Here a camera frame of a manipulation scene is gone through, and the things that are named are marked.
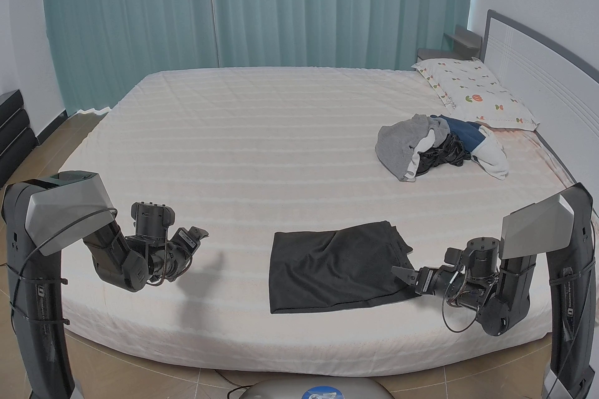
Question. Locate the pile of clothes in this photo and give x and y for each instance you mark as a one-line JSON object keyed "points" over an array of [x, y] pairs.
{"points": [[397, 147]]}

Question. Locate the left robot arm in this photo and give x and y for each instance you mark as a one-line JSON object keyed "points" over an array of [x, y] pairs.
{"points": [[42, 275]]}

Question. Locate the black T-shirt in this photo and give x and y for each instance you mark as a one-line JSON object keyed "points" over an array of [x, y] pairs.
{"points": [[327, 266]]}

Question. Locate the bed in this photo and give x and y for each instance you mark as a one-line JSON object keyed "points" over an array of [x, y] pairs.
{"points": [[280, 130]]}

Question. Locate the white printed pillow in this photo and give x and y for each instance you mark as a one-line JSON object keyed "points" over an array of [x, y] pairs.
{"points": [[477, 93]]}

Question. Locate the grey bedside table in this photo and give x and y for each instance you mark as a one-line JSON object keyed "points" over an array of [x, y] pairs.
{"points": [[465, 37]]}

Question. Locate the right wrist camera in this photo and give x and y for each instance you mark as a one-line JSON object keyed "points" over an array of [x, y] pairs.
{"points": [[453, 256]]}

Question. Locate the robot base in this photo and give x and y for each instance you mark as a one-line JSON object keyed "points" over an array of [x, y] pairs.
{"points": [[290, 390]]}

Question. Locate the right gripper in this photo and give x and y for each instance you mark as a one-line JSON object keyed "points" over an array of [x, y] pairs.
{"points": [[435, 280]]}

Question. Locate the black chest of drawers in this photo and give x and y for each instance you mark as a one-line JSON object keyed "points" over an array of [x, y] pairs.
{"points": [[14, 130]]}

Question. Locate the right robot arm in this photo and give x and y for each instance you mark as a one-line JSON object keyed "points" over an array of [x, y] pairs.
{"points": [[538, 224]]}

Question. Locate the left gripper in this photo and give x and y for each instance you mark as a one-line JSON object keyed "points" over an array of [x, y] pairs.
{"points": [[185, 243]]}

